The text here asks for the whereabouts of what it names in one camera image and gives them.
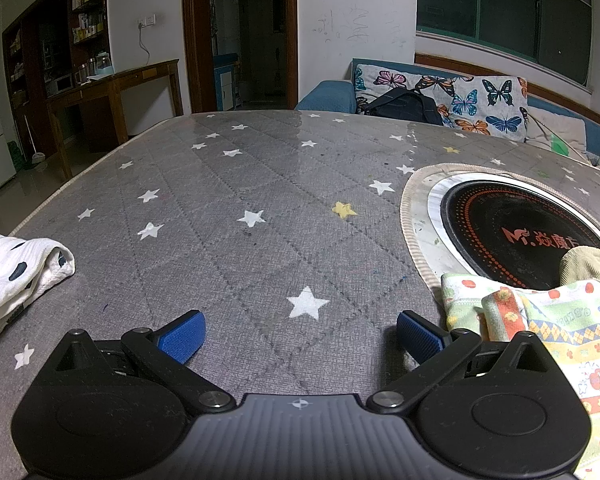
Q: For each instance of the blue sofa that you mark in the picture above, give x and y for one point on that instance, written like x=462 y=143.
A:
x=327 y=95

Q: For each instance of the white wall socket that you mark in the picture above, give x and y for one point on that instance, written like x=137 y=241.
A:
x=147 y=21

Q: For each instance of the brown wooden door frame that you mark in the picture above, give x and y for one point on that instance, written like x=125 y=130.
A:
x=192 y=35

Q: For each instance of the glass jar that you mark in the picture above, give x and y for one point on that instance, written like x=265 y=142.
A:
x=104 y=62

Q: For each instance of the black round induction cooker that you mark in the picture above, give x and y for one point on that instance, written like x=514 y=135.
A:
x=500 y=225

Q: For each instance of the white cloth with dark spots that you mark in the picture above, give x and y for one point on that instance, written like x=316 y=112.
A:
x=10 y=275

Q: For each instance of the grey star-print table cover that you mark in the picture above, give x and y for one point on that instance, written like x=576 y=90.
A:
x=230 y=260

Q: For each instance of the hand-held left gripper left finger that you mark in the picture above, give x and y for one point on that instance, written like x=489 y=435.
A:
x=182 y=336

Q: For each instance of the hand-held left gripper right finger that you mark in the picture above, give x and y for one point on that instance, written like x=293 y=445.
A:
x=420 y=337

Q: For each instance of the black backpack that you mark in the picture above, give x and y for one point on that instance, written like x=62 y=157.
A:
x=405 y=105

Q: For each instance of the yellow-green sock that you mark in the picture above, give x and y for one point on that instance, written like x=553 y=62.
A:
x=587 y=265

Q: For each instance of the wooden desk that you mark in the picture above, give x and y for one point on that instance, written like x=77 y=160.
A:
x=115 y=82

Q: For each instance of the green-framed window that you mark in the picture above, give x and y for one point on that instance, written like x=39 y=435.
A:
x=505 y=10

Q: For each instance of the blue and white cabinet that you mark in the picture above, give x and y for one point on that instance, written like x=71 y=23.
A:
x=226 y=82

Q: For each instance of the dark wooden shelf cabinet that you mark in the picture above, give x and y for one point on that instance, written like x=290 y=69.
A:
x=35 y=50

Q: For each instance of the white microwave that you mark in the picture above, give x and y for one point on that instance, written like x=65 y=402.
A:
x=64 y=83

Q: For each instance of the butterfly print pillow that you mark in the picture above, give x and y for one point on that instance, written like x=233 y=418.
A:
x=475 y=97

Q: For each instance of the white cushion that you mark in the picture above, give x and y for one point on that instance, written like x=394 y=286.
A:
x=562 y=127

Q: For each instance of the colourful patterned cloth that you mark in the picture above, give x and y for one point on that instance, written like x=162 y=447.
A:
x=580 y=320

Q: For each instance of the white mop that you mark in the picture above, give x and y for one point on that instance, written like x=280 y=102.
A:
x=34 y=147

